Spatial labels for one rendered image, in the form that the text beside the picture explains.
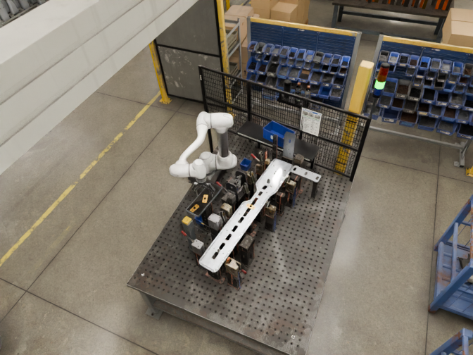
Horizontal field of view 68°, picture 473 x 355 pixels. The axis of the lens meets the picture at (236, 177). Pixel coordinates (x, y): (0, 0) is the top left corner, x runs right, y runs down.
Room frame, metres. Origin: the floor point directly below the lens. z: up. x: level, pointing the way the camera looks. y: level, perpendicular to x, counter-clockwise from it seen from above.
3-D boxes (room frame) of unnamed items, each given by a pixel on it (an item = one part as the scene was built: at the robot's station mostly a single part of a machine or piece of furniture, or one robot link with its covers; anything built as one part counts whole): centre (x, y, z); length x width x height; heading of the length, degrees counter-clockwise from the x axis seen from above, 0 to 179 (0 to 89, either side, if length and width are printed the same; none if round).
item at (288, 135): (2.52, -0.54, 1.17); 0.12 x 0.01 x 0.34; 55
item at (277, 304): (2.19, -0.25, 0.68); 2.56 x 1.61 x 0.04; 154
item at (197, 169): (1.93, 0.30, 1.56); 0.13 x 0.11 x 0.16; 88
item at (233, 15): (5.89, -0.44, 0.52); 1.21 x 0.81 x 1.05; 158
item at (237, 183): (2.13, 0.00, 0.94); 0.18 x 0.13 x 0.49; 145
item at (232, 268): (1.34, 0.08, 0.88); 0.15 x 0.11 x 0.36; 55
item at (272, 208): (1.87, -0.29, 0.87); 0.12 x 0.09 x 0.35; 55
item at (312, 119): (2.70, -0.78, 1.30); 0.23 x 0.02 x 0.31; 55
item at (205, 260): (1.91, -0.11, 1.00); 1.38 x 0.22 x 0.02; 145
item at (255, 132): (2.78, -0.46, 1.01); 0.90 x 0.22 x 0.03; 55
